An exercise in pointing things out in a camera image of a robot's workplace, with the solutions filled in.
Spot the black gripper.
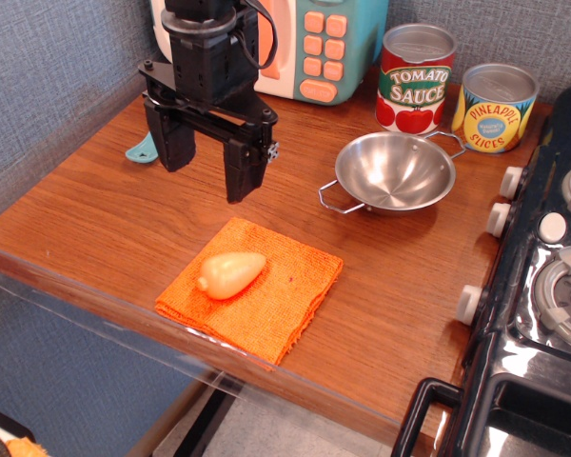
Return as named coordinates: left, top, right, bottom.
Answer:
left=139, top=17, right=278, bottom=204

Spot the teal blue brush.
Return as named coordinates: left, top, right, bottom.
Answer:
left=125, top=132, right=159, bottom=164

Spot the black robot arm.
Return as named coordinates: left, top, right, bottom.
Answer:
left=139, top=1, right=278, bottom=203

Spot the orange folded cloth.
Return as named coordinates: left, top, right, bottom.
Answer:
left=155, top=218, right=344, bottom=366

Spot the yellow toy carrot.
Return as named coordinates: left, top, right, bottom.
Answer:
left=196, top=252, right=266, bottom=300

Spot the toy microwave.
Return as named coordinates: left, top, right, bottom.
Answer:
left=152, top=1, right=388, bottom=106

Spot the tomato sauce can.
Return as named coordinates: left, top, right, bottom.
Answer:
left=375, top=23, right=457, bottom=134

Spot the clear acrylic guard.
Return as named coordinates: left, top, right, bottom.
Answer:
left=0, top=248, right=391, bottom=456

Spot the pineapple slices can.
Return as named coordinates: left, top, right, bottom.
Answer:
left=451, top=63, right=540, bottom=154

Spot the black toy stove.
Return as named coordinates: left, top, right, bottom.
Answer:
left=392, top=87, right=571, bottom=456

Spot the black cable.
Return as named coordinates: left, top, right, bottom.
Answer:
left=232, top=0, right=280, bottom=70

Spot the steel bowl with handles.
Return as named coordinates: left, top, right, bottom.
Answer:
left=318, top=131, right=466, bottom=214

